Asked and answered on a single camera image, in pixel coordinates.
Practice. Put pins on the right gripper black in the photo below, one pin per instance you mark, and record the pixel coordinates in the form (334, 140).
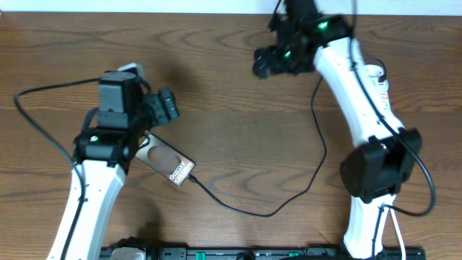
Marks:
(276, 67)

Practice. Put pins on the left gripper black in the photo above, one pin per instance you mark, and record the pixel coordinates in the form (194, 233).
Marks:
(161, 118)

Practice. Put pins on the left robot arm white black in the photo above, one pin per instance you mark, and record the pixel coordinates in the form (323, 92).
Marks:
(103, 151)

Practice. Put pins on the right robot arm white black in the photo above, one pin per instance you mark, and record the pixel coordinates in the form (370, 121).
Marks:
(373, 173)

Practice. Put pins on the white power strip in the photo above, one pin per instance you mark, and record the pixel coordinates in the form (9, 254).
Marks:
(378, 78)

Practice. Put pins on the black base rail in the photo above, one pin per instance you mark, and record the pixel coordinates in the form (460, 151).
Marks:
(315, 252)

